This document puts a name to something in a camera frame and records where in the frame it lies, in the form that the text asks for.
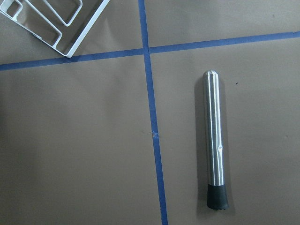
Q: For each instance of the white wire cup rack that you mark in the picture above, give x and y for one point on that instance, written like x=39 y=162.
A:
x=60 y=24

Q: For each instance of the steel muddler black tip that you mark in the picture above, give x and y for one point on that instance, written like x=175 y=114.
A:
x=216 y=192

